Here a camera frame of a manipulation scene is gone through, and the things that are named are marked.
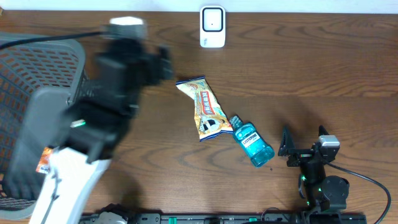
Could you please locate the blue mouthwash bottle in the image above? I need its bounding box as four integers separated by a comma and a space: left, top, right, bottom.
229, 115, 275, 167

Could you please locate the yellow snack bag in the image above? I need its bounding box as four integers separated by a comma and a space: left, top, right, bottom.
175, 76, 233, 141

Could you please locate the small orange snack packet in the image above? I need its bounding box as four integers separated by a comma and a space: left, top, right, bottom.
35, 147, 53, 174

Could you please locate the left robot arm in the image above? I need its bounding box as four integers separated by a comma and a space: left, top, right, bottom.
30, 39, 174, 223

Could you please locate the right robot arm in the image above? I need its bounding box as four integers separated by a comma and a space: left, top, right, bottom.
278, 126, 349, 223

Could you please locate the white barcode scanner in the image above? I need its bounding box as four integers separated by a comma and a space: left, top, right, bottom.
200, 6, 226, 48

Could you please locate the grey plastic shopping basket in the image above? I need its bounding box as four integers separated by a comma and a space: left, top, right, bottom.
1, 32, 87, 220

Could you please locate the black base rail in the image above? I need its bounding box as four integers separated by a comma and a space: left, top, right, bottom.
79, 212, 368, 224

